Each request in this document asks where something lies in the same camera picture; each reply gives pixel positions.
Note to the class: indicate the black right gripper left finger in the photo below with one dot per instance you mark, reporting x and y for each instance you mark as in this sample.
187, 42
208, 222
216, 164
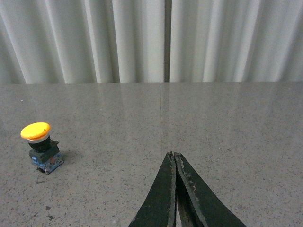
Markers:
159, 207

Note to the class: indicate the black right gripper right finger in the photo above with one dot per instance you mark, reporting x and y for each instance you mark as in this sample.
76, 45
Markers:
198, 205

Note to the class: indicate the yellow mushroom push button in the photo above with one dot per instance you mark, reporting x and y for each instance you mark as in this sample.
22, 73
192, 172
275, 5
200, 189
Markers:
44, 153

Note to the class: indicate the white pleated curtain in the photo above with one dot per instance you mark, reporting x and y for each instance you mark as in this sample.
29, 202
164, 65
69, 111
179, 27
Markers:
104, 41

